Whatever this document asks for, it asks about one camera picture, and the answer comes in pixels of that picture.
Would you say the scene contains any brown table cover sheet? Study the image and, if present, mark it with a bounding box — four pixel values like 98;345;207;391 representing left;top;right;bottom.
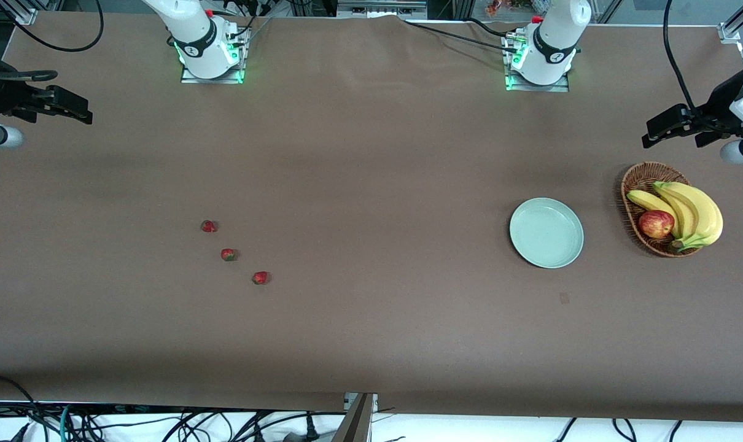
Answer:
0;12;743;423

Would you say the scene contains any red apple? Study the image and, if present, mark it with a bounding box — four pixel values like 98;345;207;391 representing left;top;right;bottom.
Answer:
638;209;675;239

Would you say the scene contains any pale green round plate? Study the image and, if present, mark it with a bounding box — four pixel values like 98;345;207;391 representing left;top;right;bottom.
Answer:
509;197;585;269

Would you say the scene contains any aluminium frame profile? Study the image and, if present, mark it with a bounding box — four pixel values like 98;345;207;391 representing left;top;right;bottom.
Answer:
718;0;743;44
0;0;37;25

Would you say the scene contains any grey device box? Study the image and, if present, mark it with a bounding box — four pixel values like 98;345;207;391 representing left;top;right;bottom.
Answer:
336;0;429;19

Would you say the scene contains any brown wicker basket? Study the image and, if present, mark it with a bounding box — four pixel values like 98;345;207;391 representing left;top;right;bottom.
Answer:
620;161;716;258

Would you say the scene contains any aluminium frame post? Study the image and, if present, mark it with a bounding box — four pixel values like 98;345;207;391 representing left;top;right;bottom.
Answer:
332;393;378;442

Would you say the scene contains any black cable with plug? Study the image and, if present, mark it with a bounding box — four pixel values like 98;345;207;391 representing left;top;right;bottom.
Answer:
286;413;321;442

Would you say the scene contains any yellow banana bunch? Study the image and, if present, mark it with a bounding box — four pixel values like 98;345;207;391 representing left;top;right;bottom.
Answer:
627;180;724;252

